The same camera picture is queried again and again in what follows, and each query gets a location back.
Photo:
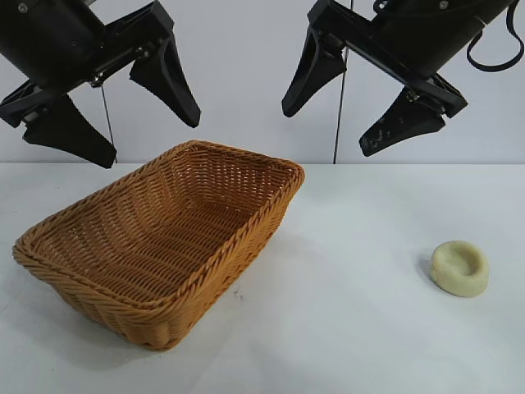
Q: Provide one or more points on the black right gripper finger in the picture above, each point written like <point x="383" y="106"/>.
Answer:
<point x="311" y="78"/>
<point x="402" y="123"/>

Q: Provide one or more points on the brown woven wicker basket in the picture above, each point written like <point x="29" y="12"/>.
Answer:
<point x="164" y="246"/>

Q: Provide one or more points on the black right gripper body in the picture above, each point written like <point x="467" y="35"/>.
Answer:
<point x="418" y="37"/>

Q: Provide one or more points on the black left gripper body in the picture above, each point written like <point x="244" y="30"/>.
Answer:
<point x="49" y="41"/>

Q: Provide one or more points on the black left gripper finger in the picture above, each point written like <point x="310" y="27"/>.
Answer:
<point x="69" y="131"/>
<point x="168" y="82"/>

